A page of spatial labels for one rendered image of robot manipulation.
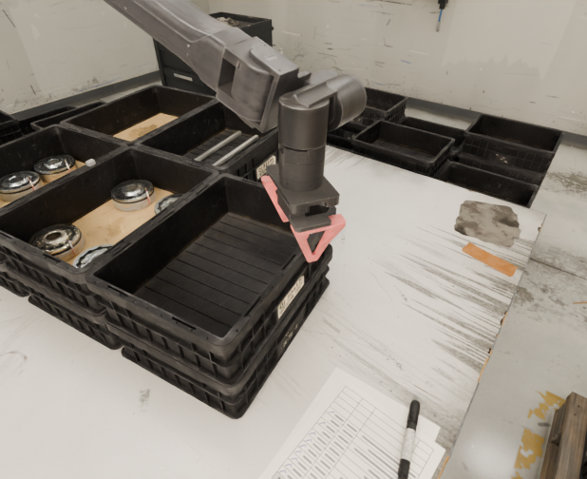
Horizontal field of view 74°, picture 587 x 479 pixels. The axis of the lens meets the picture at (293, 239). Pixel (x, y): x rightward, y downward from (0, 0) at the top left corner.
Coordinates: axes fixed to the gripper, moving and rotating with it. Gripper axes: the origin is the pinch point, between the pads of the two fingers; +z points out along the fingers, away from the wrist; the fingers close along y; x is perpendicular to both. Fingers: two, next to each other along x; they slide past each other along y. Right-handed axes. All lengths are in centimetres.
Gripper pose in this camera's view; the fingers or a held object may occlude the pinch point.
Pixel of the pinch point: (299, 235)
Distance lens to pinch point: 56.1
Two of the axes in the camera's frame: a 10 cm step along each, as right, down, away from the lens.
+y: -3.6, -6.0, 7.2
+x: -9.3, 2.2, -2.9
